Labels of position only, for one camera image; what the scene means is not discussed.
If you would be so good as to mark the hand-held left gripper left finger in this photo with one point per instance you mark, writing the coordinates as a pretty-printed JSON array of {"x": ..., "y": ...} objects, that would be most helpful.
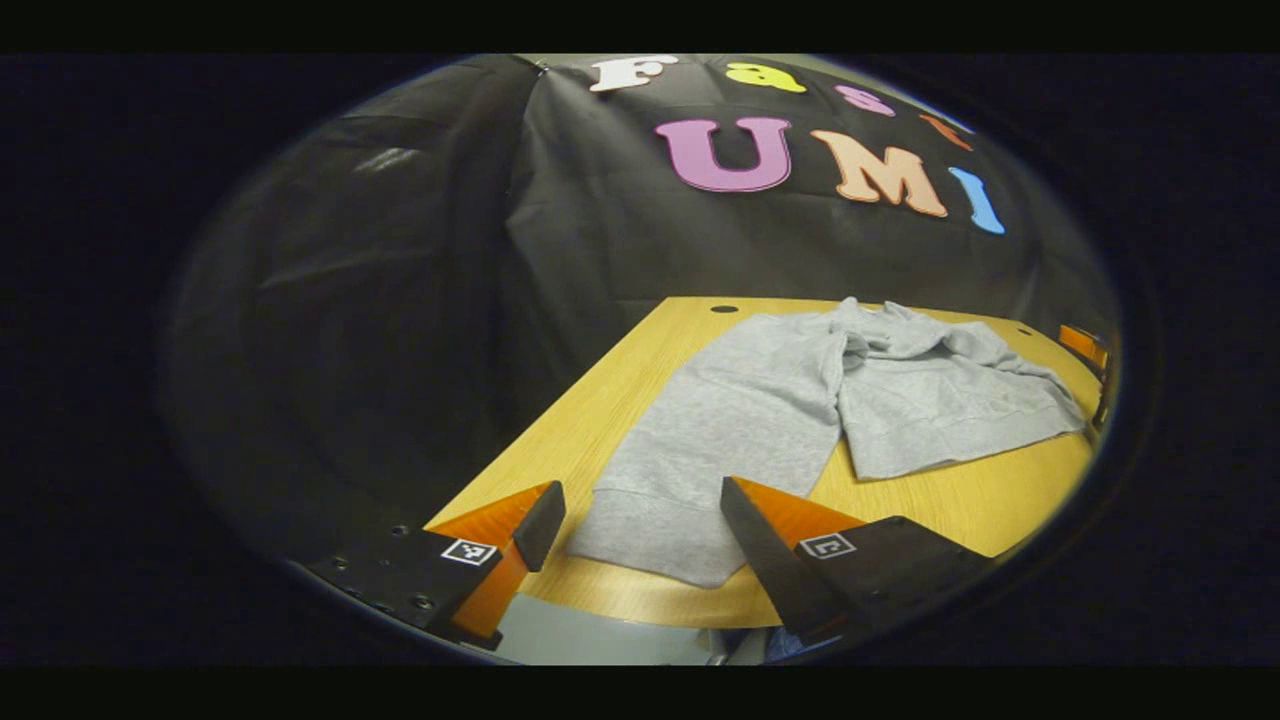
[{"x": 540, "y": 525}]

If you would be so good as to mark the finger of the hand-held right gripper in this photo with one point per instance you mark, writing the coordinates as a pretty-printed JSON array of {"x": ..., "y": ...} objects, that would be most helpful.
[{"x": 1082, "y": 345}]

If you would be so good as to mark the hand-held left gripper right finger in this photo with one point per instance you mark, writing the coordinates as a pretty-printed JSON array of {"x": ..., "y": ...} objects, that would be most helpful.
[{"x": 765, "y": 570}]

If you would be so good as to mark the grey sweatshirt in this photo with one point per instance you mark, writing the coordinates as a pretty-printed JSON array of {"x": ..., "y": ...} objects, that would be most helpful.
[{"x": 750, "y": 420}]

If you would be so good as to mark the black backdrop cloth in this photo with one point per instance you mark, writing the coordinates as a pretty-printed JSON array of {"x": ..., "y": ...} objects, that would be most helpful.
[{"x": 600, "y": 230}]

